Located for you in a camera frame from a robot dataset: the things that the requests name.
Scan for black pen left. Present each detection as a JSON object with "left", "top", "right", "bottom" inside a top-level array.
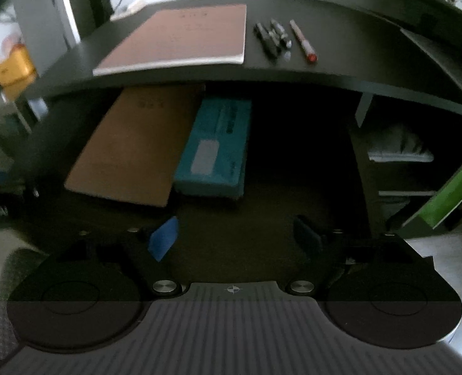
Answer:
[{"left": 254, "top": 22, "right": 279, "bottom": 59}]

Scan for red white marker pen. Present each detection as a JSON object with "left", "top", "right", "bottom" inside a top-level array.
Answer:
[{"left": 289, "top": 19, "right": 318, "bottom": 63}]

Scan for black desk drawer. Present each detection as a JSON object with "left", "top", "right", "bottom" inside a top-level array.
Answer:
[{"left": 11, "top": 81, "right": 380, "bottom": 282}]

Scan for brown notebook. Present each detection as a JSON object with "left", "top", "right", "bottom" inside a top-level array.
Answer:
[
  {"left": 65, "top": 86, "right": 200, "bottom": 207},
  {"left": 93, "top": 4, "right": 247, "bottom": 76}
]

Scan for white papers on shelf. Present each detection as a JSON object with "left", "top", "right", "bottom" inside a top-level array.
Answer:
[{"left": 367, "top": 128, "right": 434, "bottom": 163}]

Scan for yellow box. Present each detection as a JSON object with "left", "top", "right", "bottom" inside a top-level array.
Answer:
[{"left": 0, "top": 43, "right": 37, "bottom": 101}]

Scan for silver computer monitor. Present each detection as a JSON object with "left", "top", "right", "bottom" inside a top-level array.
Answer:
[{"left": 12, "top": 0, "right": 81, "bottom": 75}]

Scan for black silver pen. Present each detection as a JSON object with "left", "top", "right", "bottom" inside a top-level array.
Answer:
[{"left": 271, "top": 19, "right": 293, "bottom": 50}]

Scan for green folder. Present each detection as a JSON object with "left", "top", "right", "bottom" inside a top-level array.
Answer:
[{"left": 397, "top": 169, "right": 462, "bottom": 239}]

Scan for teal box in drawer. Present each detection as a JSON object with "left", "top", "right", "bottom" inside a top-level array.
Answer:
[{"left": 174, "top": 100, "right": 251, "bottom": 198}]

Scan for black pen middle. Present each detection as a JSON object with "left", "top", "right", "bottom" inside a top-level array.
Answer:
[{"left": 268, "top": 27, "right": 282, "bottom": 54}]

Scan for brown notebook in drawer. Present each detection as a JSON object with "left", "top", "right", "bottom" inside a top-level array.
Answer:
[{"left": 65, "top": 86, "right": 200, "bottom": 207}]

